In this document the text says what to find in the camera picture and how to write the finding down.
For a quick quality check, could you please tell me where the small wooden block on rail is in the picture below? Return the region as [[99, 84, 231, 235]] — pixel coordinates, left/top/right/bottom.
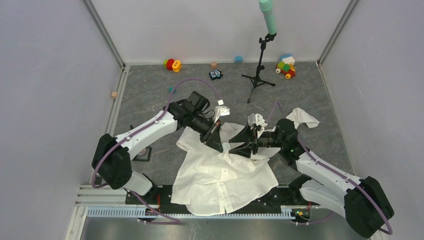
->
[[110, 91, 118, 100]]

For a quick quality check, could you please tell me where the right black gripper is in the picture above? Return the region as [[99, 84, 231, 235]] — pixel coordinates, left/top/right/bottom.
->
[[228, 121, 285, 159]]

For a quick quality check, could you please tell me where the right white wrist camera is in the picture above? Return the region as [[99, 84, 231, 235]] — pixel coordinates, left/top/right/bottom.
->
[[247, 113, 268, 131]]

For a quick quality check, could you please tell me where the red yellow ring toy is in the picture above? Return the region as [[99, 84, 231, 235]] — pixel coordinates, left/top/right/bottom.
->
[[162, 58, 182, 73]]

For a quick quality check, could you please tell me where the blue cylinder block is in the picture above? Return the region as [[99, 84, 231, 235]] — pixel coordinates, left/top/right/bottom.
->
[[233, 55, 244, 64]]

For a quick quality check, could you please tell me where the small black toy car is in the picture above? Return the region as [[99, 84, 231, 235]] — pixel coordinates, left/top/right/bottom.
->
[[208, 69, 223, 81]]

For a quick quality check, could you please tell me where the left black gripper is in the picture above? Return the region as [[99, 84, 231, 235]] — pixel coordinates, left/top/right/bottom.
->
[[189, 112, 223, 153]]

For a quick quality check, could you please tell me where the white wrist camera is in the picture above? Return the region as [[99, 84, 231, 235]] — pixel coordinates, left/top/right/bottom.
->
[[247, 113, 268, 131], [213, 99, 231, 123]]

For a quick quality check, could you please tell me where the black tripod stand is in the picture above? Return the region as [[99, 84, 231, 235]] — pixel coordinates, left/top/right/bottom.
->
[[241, 33, 277, 104]]

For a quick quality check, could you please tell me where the brown wooden cube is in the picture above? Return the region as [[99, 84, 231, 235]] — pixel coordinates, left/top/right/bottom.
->
[[210, 61, 218, 70]]

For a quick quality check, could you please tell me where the mint green microphone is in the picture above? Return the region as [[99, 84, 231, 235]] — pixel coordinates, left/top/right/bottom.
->
[[258, 0, 277, 35]]

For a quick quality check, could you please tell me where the colourful brick toy car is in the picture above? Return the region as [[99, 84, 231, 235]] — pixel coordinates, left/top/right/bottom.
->
[[275, 61, 296, 80]]

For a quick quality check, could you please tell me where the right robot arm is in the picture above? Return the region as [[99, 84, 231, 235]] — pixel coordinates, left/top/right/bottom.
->
[[230, 118, 394, 238]]

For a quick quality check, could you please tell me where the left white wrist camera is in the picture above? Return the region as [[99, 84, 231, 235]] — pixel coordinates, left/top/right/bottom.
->
[[213, 99, 231, 123]]

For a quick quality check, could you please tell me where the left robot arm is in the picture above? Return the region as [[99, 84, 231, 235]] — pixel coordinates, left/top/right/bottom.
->
[[91, 91, 230, 204]]

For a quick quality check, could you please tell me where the black display frame lower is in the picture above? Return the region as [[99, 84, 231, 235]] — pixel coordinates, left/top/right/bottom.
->
[[133, 146, 152, 162]]

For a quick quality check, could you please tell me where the blue white brick block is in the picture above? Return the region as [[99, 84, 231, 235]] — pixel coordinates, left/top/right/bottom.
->
[[280, 54, 296, 65]]

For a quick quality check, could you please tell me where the white button shirt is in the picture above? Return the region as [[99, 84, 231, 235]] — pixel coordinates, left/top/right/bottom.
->
[[170, 107, 321, 217]]

